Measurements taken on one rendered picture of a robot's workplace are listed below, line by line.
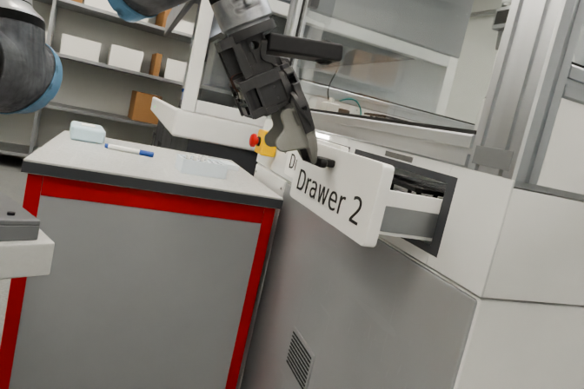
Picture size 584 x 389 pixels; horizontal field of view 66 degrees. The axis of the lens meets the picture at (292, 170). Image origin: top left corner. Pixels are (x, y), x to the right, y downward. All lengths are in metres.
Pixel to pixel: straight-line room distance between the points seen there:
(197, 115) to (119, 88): 3.39
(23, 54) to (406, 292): 0.63
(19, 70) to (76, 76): 4.39
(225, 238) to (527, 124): 0.77
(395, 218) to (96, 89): 4.64
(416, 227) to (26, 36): 0.59
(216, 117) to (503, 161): 1.34
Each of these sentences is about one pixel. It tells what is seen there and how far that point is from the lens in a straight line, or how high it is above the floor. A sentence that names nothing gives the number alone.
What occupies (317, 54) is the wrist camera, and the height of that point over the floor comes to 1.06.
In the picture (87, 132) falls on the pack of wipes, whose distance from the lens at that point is 1.46.
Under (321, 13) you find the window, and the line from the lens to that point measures 1.27.
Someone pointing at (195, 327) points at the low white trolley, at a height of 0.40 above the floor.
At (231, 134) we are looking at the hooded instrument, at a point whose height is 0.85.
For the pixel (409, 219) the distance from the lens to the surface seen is 0.63.
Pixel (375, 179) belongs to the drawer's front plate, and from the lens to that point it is 0.58.
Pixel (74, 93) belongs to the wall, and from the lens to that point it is 5.09.
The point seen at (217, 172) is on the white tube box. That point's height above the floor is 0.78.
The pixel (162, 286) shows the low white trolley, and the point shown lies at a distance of 1.15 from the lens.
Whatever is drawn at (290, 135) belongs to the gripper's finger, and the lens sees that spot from 0.63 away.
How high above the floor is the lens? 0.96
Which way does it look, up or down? 6 degrees down
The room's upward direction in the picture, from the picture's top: 13 degrees clockwise
